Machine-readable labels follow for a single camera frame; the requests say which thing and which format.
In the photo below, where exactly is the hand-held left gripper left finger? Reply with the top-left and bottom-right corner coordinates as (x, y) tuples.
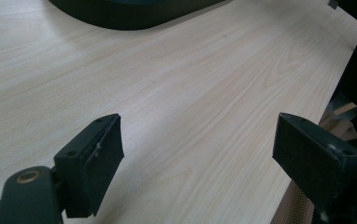
(53, 113), (125, 219)

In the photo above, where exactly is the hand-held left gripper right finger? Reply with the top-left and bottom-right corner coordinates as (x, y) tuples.
(271, 112), (357, 216)

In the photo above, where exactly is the black key rack with tray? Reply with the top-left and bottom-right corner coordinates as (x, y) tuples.
(48, 0), (228, 32)

